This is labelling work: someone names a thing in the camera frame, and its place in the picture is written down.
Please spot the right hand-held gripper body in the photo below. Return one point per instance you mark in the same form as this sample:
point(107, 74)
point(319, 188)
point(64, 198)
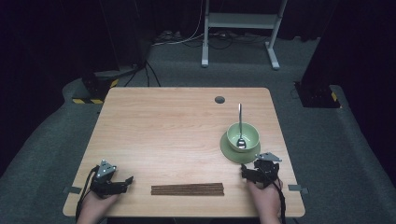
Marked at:
point(267, 173)

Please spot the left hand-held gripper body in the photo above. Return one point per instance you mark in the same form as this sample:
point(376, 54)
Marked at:
point(104, 186)

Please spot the green ceramic bowl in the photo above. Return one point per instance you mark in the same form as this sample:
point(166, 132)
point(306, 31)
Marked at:
point(250, 132)

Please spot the person's left hand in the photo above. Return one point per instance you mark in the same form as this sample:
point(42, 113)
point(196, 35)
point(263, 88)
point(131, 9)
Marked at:
point(95, 206)

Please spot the person's right hand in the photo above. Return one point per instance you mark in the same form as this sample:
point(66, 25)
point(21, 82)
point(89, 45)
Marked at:
point(268, 200)

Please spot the green ceramic plate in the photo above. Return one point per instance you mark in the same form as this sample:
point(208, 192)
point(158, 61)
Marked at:
point(229, 154)

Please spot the grey tape piece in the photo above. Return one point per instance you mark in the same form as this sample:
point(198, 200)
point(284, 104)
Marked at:
point(72, 189)
point(297, 188)

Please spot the metal spoon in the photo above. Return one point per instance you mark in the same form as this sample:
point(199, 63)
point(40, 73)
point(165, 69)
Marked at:
point(240, 119)

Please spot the black column with square base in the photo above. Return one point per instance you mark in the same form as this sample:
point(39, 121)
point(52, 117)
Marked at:
point(317, 93)

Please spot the black stand with striped base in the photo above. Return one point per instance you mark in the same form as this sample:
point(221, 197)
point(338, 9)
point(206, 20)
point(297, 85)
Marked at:
point(96, 85)

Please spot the white metal stand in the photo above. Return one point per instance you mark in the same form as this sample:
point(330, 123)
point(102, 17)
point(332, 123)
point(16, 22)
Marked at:
point(243, 21)

